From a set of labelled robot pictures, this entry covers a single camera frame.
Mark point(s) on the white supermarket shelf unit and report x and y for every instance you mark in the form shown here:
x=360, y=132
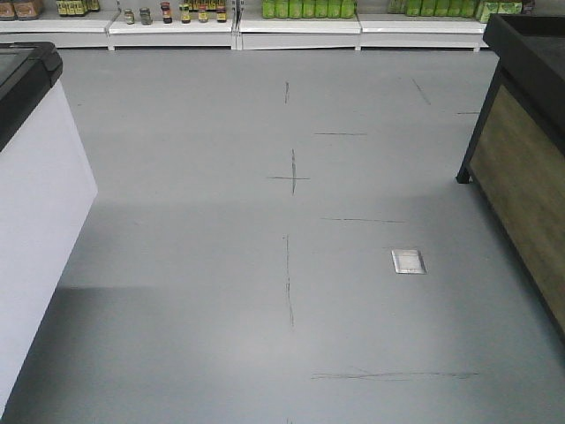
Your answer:
x=133, y=24

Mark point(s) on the metal floor socket plate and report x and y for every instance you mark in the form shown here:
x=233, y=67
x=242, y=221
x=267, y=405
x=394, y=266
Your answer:
x=408, y=262

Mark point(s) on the white chest freezer black lid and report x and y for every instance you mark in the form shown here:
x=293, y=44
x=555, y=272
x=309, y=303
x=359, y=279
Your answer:
x=47, y=190

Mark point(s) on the black wooden fruit display stand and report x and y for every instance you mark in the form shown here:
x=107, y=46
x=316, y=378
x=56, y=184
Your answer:
x=516, y=152

